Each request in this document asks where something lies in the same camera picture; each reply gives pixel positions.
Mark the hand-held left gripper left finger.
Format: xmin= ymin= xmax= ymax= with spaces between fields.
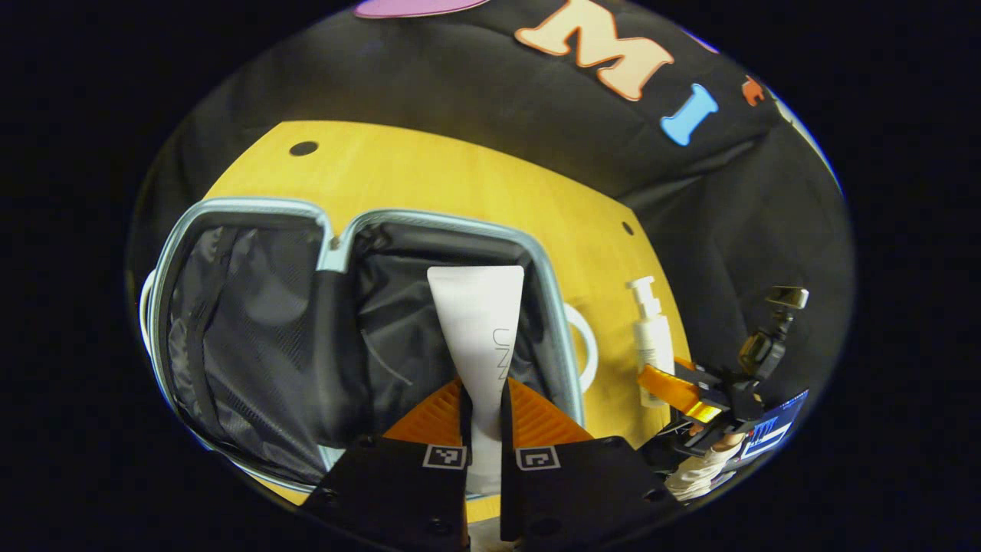
xmin=301 ymin=376 xmax=470 ymax=552

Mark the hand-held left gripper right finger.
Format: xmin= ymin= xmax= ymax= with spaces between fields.
xmin=500 ymin=376 xmax=683 ymax=552

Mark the white pump bottle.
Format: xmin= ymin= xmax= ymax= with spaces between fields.
xmin=626 ymin=276 xmax=677 ymax=409

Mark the white squeeze tube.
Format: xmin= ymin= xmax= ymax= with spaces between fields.
xmin=426 ymin=265 xmax=526 ymax=499

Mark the light blue suitcase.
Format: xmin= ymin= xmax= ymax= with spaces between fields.
xmin=140 ymin=197 xmax=600 ymax=491

